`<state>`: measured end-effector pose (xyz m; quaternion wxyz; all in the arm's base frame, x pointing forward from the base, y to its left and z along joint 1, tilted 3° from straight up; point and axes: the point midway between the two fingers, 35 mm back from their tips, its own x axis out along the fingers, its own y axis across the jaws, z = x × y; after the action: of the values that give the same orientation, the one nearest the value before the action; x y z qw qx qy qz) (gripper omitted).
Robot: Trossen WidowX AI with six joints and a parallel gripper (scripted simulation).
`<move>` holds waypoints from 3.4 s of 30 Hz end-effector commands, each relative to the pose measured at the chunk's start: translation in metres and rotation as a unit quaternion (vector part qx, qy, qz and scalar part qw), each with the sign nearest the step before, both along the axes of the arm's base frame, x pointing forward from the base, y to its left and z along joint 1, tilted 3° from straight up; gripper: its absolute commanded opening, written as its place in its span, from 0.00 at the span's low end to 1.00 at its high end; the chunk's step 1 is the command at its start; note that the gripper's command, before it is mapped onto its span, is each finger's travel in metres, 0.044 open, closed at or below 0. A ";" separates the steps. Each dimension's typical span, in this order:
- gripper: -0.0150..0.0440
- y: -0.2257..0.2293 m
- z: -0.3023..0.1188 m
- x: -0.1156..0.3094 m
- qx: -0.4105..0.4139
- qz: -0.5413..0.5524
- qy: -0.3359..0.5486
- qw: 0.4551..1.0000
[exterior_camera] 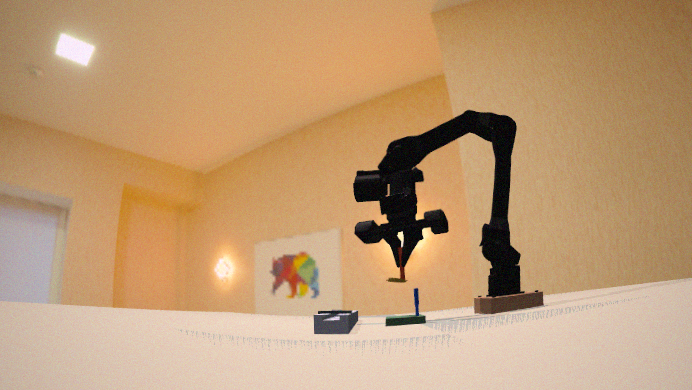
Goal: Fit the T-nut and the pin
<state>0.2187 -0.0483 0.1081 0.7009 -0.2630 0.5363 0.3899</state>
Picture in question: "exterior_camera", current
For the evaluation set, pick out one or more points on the blue square bar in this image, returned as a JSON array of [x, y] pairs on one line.
[[416, 303]]

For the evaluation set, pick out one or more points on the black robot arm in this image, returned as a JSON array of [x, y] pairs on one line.
[[404, 154]]

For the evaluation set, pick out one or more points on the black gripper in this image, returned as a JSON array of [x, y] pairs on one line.
[[369, 232]]

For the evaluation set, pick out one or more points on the green rectangular tray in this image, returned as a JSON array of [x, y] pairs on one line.
[[405, 320]]

